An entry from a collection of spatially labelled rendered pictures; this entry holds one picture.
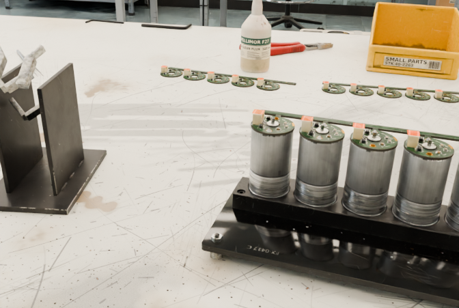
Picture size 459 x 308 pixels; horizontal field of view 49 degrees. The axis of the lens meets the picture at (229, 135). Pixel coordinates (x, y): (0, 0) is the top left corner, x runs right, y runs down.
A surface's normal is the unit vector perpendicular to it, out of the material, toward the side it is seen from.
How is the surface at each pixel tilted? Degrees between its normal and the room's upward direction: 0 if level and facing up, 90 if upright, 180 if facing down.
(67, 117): 90
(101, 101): 0
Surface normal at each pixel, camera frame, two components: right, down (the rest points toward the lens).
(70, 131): 1.00, 0.04
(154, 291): 0.02, -0.90
